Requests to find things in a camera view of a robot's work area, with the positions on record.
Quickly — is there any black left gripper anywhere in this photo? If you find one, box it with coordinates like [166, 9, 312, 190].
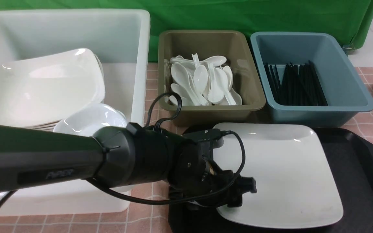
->
[169, 152, 257, 208]

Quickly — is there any white square rice plate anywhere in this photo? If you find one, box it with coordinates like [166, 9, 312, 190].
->
[215, 123, 344, 229]

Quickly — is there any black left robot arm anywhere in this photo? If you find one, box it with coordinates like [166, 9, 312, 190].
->
[0, 123, 257, 207]

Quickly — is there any top stacked white square plate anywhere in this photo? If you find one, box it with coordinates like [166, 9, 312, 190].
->
[0, 48, 106, 128]

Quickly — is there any pink checked tablecloth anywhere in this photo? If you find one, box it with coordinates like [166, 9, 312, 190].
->
[0, 63, 373, 233]

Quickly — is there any pile of white spoons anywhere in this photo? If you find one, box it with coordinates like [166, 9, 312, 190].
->
[164, 54, 243, 106]

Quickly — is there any top stacked white bowl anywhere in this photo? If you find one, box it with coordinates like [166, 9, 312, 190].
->
[53, 103, 128, 136]

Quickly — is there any olive plastic spoon bin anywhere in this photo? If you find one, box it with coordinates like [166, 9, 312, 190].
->
[157, 30, 266, 127]

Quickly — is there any bundle of black chopsticks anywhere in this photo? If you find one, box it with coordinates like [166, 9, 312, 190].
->
[264, 61, 328, 106]

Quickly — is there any large white plastic tub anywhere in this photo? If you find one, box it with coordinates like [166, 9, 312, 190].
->
[0, 9, 151, 216]

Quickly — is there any black serving tray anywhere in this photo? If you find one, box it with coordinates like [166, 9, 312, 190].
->
[168, 128, 373, 233]

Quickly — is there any blue plastic chopstick bin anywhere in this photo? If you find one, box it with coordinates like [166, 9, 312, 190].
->
[250, 31, 373, 128]

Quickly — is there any green backdrop cloth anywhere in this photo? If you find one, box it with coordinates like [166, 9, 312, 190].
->
[0, 0, 373, 62]

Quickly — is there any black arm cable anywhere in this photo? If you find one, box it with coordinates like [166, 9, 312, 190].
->
[0, 92, 247, 233]

